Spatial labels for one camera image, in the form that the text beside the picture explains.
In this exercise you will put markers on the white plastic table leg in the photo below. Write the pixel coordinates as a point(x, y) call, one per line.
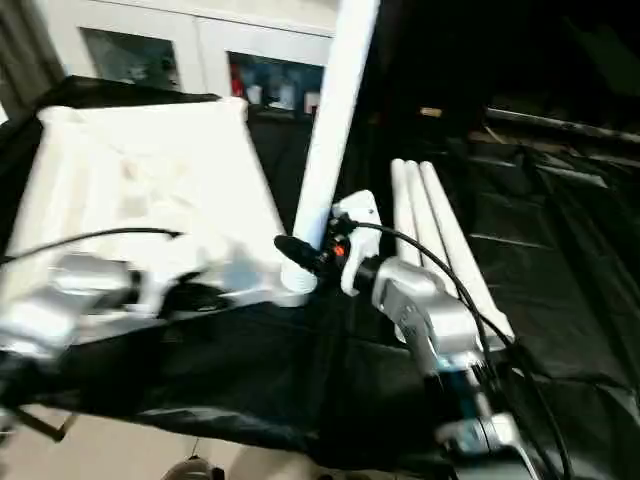
point(460, 240)
point(402, 200)
point(335, 125)
point(425, 215)

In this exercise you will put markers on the white plastic table top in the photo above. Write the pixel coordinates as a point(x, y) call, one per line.
point(150, 175)

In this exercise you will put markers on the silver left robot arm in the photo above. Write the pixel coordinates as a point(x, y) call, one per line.
point(60, 300)

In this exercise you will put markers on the dark robot foot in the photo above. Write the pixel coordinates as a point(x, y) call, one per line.
point(192, 467)

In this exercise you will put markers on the black metal stand leg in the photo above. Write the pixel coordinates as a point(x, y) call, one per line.
point(35, 425)

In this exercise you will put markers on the black case with gold label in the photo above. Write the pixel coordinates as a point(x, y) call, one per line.
point(425, 60)

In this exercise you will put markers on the black mat cover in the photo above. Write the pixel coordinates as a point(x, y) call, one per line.
point(550, 280)

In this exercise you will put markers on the white cabinet with glass doors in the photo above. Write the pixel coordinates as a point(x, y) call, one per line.
point(200, 30)

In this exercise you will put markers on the grey metal rod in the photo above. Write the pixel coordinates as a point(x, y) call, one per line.
point(560, 125)

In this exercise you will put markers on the grey curtain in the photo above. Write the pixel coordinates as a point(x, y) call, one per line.
point(25, 50)

